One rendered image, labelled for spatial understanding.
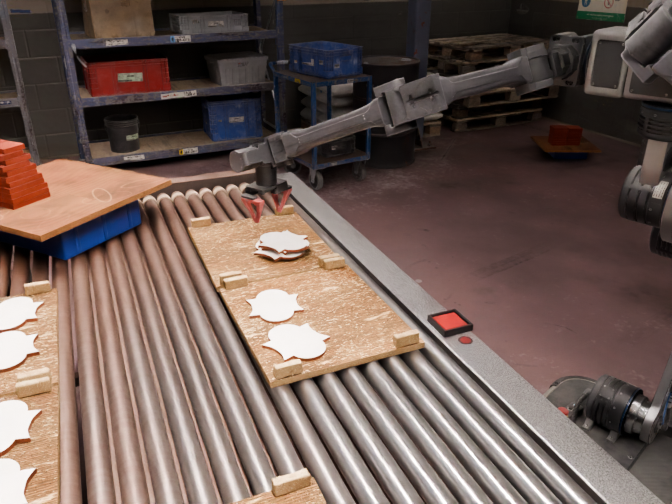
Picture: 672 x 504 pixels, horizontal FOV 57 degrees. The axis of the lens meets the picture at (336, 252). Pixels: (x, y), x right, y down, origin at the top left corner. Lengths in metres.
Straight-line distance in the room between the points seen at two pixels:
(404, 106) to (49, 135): 5.19
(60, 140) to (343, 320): 5.12
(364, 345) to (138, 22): 4.61
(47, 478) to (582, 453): 0.89
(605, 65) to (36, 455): 1.47
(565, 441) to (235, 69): 5.00
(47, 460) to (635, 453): 1.74
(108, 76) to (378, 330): 4.46
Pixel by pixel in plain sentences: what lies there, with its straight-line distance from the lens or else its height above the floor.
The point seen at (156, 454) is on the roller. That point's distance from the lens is 1.15.
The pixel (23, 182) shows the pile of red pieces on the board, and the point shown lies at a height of 1.11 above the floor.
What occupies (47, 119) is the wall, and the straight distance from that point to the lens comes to 6.26.
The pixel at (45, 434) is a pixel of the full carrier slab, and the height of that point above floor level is 0.94.
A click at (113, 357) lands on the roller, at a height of 0.92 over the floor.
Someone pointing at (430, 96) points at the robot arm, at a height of 1.43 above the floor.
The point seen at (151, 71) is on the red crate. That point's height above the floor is 0.82.
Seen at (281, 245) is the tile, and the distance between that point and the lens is 1.70.
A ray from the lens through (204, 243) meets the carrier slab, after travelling 1.82.
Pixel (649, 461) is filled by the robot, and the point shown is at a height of 0.24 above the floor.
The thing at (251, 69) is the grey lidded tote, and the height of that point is 0.76.
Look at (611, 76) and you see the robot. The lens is 1.68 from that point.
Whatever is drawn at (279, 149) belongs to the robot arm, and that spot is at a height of 1.25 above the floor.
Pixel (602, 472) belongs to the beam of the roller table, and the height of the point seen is 0.91.
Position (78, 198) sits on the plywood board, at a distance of 1.98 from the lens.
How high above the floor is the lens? 1.68
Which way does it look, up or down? 26 degrees down
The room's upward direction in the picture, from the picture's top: straight up
